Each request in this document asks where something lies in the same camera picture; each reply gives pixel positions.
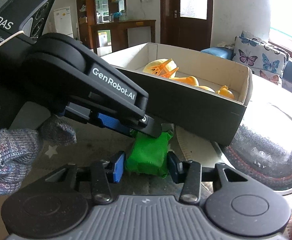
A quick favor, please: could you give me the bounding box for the green bean bag toy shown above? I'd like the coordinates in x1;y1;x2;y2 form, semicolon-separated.
125;124;174;178

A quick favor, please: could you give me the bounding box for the yellow duck plush toy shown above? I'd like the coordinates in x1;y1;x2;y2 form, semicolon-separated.
142;58;236;100

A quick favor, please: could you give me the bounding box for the orange plastic toy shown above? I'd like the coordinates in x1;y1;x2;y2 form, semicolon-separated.
143;59;179;78

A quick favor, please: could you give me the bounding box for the left gloved hand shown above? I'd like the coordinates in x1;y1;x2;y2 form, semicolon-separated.
0;102;77;196

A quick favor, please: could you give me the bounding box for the white refrigerator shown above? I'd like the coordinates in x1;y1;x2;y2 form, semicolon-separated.
53;7;73;38

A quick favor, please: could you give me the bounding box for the black cardboard box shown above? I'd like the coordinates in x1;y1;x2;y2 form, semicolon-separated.
102;43;253;146

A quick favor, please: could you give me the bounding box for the round induction cooktop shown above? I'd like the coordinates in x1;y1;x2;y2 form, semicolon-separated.
176;102;292;196

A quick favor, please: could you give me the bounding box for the wooden cabinet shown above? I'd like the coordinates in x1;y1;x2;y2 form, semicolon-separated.
76;0;126;49

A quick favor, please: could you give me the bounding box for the wooden side table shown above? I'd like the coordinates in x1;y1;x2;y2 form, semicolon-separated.
89;20;156;54

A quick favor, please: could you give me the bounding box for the blue sofa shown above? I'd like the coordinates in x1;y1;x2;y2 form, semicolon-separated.
201;45;292;100

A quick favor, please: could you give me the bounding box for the butterfly print pillow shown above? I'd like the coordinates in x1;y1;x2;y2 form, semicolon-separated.
232;31;290;86

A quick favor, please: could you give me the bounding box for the brown wooden door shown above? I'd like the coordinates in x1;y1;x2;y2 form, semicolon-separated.
161;0;213;51

